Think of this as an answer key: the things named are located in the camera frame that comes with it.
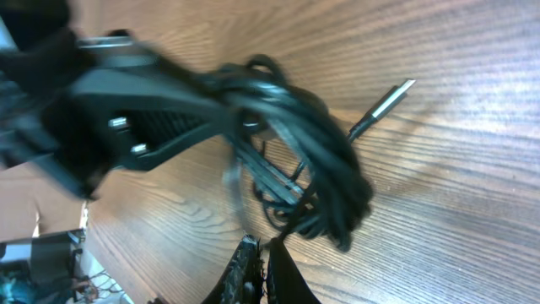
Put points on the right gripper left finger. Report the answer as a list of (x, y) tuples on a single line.
[(241, 281)]

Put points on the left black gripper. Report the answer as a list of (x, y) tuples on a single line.
[(127, 118)]

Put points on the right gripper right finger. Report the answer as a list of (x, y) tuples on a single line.
[(285, 284)]

